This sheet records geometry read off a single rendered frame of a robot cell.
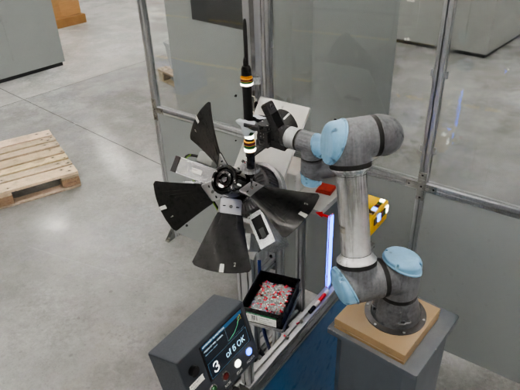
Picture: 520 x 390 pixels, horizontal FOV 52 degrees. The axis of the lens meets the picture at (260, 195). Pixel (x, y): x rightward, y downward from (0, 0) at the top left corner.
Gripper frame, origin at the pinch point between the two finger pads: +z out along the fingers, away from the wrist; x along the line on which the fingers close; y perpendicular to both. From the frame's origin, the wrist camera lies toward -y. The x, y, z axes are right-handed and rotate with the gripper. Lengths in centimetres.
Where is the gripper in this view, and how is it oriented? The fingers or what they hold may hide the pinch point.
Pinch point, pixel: (242, 117)
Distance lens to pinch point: 193.6
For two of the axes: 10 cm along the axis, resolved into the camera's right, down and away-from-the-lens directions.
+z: -7.9, -3.1, 5.3
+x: 6.1, -4.4, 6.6
